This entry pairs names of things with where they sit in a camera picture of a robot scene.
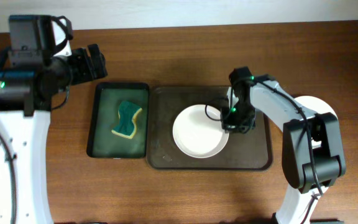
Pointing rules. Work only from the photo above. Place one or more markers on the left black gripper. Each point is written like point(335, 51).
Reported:
point(89, 71)

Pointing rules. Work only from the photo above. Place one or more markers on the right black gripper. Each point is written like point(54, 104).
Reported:
point(230, 126)

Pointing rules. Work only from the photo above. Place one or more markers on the pink-white plate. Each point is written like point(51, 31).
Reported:
point(197, 132)

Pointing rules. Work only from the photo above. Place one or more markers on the green yellow sponge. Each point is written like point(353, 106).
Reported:
point(127, 114)

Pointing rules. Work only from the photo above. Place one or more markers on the white plate with stain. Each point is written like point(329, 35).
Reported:
point(315, 104)

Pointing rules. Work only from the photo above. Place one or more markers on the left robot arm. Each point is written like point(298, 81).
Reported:
point(29, 78)

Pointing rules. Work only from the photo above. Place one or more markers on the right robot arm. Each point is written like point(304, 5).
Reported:
point(312, 151)

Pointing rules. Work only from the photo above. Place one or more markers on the dark brown tray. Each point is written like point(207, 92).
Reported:
point(251, 151)

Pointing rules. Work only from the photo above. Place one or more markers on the green tray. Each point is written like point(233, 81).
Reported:
point(102, 143)

